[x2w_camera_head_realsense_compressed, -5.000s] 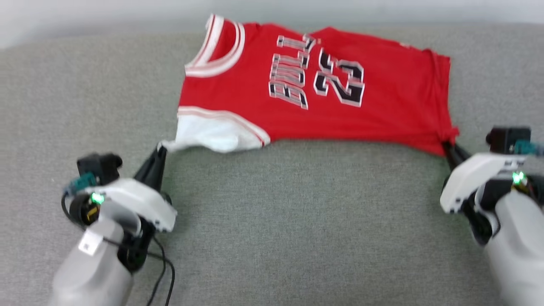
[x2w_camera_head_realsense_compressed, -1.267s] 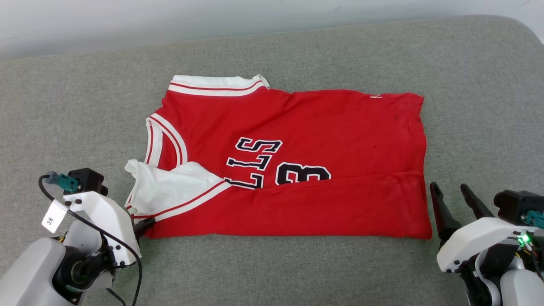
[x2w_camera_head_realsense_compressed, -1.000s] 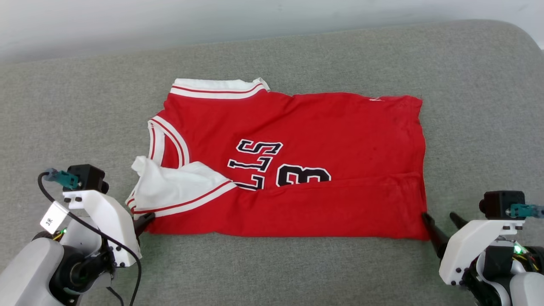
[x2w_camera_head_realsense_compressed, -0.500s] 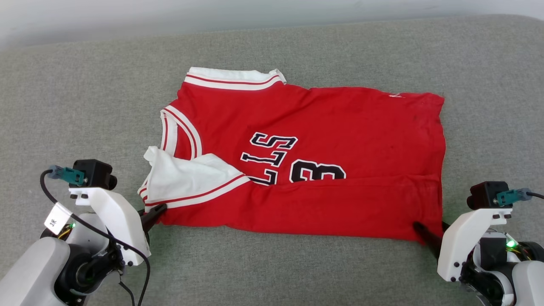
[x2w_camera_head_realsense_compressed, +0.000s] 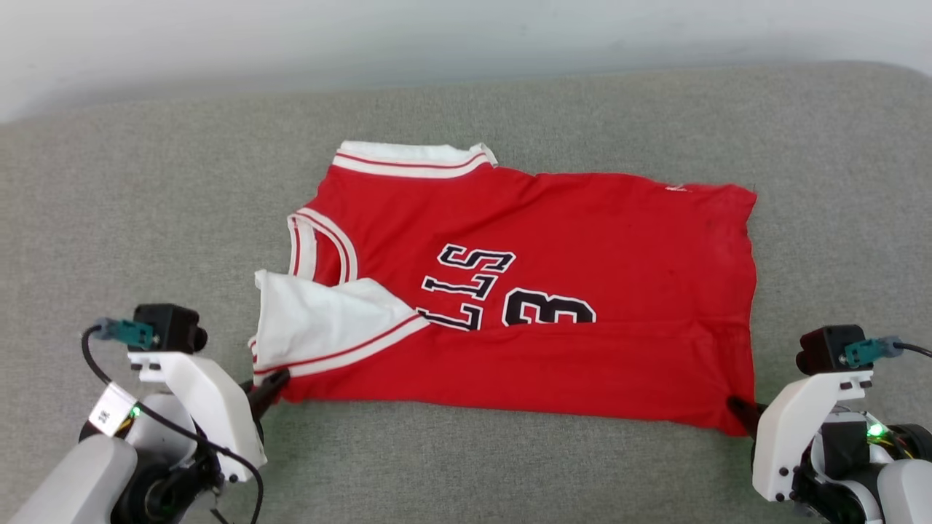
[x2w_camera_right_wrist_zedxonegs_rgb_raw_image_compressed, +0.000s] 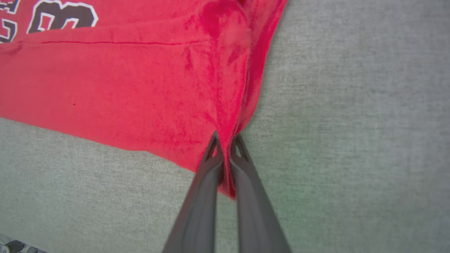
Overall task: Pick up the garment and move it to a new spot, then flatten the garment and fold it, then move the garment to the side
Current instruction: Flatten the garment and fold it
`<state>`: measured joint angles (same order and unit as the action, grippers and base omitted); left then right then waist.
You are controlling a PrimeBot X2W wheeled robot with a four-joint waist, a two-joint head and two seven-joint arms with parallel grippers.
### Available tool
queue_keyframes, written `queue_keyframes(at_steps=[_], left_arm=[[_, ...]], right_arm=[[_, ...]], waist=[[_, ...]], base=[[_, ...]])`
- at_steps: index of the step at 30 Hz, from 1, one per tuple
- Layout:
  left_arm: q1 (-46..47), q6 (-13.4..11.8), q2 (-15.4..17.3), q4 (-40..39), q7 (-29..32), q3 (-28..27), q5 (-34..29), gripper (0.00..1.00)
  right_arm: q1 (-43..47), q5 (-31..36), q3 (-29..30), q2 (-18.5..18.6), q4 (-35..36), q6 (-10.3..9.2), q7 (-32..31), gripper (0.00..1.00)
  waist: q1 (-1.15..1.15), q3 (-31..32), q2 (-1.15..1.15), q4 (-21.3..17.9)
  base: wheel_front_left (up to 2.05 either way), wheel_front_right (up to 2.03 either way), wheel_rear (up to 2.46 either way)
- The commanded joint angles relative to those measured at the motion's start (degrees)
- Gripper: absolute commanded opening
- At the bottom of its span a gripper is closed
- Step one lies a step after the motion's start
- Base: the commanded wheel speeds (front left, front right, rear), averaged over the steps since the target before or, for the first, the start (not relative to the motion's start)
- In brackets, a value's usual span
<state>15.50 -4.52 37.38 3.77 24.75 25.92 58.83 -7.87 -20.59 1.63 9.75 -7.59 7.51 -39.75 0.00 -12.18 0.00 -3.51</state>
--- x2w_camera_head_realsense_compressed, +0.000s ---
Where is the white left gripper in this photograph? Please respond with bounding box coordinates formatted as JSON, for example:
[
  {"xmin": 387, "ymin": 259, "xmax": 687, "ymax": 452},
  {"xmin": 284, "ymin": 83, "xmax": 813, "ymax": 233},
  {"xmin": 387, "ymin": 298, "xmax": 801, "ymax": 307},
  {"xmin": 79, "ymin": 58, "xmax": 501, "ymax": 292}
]
[{"xmin": 128, "ymin": 352, "xmax": 291, "ymax": 485}]

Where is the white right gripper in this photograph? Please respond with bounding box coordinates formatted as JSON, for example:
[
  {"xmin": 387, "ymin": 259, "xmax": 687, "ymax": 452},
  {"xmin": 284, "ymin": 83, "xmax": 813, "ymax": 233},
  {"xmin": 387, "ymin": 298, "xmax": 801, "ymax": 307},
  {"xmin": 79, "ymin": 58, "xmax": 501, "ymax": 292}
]
[{"xmin": 728, "ymin": 370, "xmax": 874, "ymax": 504}]

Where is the red white basketball jersey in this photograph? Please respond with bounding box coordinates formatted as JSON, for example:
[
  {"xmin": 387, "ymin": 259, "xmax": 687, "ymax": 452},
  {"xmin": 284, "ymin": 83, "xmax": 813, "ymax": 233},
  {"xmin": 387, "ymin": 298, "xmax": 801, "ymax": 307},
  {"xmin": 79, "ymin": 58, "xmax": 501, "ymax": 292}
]
[{"xmin": 248, "ymin": 140, "xmax": 759, "ymax": 437}]

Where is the white cable label tag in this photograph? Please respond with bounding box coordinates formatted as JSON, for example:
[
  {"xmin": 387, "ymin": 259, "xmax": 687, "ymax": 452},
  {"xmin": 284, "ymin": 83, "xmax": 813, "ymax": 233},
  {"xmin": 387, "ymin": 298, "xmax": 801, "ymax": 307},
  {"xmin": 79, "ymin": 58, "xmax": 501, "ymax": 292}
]
[{"xmin": 88, "ymin": 383, "xmax": 139, "ymax": 437}]

